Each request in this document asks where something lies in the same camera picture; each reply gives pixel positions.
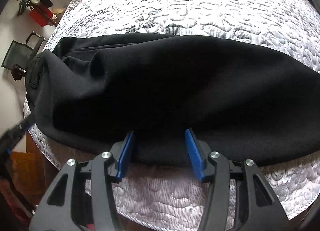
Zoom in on black pants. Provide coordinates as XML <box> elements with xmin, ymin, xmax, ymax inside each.
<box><xmin>25</xmin><ymin>33</ymin><xmax>319</xmax><ymax>166</ymax></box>

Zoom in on black mesh chair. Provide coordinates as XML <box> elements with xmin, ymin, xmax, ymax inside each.
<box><xmin>2</xmin><ymin>30</ymin><xmax>48</xmax><ymax>81</ymax></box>

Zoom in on clothes rack with garments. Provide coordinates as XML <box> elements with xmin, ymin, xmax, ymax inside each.
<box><xmin>17</xmin><ymin>0</ymin><xmax>57</xmax><ymax>27</ymax></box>

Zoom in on grey quilted mattress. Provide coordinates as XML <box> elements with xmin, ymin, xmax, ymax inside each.
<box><xmin>22</xmin><ymin>0</ymin><xmax>320</xmax><ymax>230</ymax></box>

